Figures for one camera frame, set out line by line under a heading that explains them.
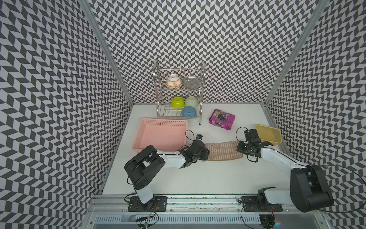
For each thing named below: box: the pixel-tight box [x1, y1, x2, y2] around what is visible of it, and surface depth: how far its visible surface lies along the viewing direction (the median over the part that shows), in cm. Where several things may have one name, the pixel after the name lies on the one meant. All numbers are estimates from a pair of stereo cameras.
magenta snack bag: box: [208, 108, 236, 131], surface depth 104 cm
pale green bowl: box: [184, 95, 199, 109], surface depth 114 cm
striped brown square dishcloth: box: [204, 140, 244, 161], surface depth 93 cm
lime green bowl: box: [171, 96, 185, 109], surface depth 114 cm
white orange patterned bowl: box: [165, 73, 183, 89], surface depth 93 cm
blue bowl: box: [181, 105, 197, 118], surface depth 107 cm
